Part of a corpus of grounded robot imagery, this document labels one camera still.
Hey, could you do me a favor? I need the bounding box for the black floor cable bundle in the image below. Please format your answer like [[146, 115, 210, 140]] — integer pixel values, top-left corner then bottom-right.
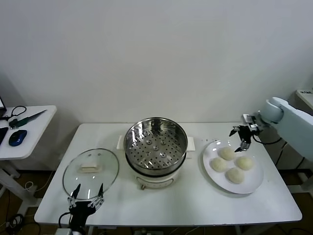
[[0, 212, 41, 235]]

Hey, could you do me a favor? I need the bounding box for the cream electric cooker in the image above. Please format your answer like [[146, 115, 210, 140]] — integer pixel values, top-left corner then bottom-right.
[[125, 146, 188, 191]]

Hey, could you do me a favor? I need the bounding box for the black flat pad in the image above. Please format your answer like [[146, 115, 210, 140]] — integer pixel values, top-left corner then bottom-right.
[[0, 126, 9, 147]]

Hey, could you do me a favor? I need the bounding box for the white floor cable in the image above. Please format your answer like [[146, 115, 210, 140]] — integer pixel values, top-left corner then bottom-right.
[[23, 180, 38, 192]]

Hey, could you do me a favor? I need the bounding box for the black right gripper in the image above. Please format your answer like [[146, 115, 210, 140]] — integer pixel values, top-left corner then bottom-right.
[[229, 125, 253, 153]]

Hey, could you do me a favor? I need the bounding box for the green handled knife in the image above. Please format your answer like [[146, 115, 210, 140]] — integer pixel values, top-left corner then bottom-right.
[[17, 109, 47, 127]]

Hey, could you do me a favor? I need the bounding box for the white round plate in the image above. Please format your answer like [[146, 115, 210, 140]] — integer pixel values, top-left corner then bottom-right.
[[202, 140, 264, 195]]

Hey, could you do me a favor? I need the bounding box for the black hanging cable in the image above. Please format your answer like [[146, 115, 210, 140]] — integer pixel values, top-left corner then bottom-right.
[[295, 155, 308, 171]]

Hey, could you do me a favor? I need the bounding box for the stainless steel steamer basket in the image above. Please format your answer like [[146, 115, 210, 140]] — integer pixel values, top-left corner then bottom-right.
[[116, 117, 196, 172]]

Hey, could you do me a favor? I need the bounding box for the white steamed baozi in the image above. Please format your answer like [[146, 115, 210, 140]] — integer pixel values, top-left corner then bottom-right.
[[218, 146, 236, 161], [234, 156, 254, 171], [210, 157, 227, 173], [225, 167, 245, 184]]

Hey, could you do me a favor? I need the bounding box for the round glass lid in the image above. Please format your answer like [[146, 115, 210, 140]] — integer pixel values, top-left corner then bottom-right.
[[62, 148, 120, 201]]

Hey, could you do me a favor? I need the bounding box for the blue computer mouse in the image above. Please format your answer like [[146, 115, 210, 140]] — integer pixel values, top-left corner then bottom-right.
[[8, 129, 28, 147]]

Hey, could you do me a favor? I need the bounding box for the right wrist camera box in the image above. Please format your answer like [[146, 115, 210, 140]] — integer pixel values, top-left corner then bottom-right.
[[243, 113, 260, 135]]

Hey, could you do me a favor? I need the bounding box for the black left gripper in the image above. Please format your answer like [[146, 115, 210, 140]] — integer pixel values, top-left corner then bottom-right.
[[67, 183, 105, 228]]

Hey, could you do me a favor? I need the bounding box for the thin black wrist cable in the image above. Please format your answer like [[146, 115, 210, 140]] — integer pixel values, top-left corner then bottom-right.
[[251, 134, 288, 169]]

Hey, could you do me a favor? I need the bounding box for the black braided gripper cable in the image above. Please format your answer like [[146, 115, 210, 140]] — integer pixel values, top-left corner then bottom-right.
[[58, 211, 72, 230]]

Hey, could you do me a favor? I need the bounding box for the white side table with laptop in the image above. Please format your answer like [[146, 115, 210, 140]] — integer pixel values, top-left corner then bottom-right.
[[0, 105, 57, 216]]

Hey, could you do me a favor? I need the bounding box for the laptop screen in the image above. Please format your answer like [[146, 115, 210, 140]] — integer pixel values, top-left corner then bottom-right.
[[0, 96, 7, 120]]

